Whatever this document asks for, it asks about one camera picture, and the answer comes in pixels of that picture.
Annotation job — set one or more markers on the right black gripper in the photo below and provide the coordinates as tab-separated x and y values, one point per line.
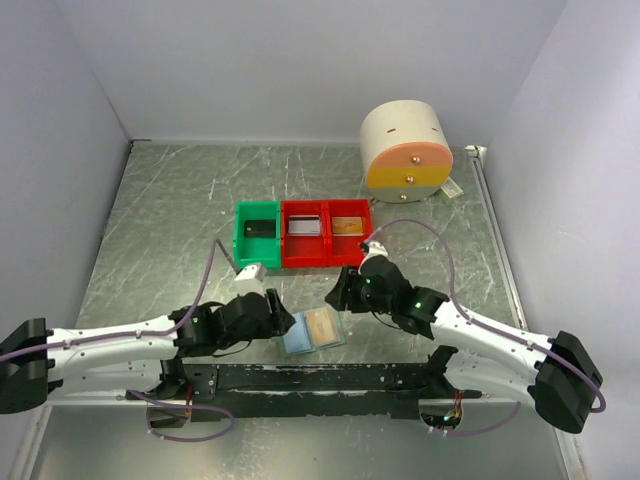
343	293

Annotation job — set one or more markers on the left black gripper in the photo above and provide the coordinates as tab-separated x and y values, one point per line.
279	321

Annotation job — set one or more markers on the mint green card holder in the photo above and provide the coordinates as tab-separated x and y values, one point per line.
297	339

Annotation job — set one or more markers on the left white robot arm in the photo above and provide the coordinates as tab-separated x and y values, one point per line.
38	362

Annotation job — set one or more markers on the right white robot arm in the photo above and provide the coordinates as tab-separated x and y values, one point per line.
555	375

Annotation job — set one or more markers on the gold orange card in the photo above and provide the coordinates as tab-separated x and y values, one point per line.
347	226

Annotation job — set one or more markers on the white magnetic stripe card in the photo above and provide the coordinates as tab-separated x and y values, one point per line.
304	225

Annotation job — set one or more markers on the black card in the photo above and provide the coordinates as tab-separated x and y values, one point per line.
260	228

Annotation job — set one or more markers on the right red plastic bin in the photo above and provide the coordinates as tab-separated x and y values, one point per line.
345	250

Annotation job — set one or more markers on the red plastic bin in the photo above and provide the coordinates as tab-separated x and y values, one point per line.
345	250
299	251

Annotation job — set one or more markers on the middle red plastic bin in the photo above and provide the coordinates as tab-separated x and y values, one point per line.
299	251

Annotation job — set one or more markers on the green plastic bin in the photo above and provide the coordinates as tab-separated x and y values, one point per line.
257	250

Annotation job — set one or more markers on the small white tag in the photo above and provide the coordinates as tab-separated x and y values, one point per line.
450	190

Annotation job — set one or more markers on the beige cylindrical drawer cabinet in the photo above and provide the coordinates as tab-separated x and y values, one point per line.
405	155

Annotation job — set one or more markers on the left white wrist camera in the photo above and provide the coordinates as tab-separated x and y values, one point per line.
250	279

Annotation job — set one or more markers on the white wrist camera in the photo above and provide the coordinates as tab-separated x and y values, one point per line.
373	249
250	279

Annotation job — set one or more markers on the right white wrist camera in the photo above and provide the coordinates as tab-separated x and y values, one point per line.
373	249

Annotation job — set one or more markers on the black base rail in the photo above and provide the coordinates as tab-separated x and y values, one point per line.
269	391

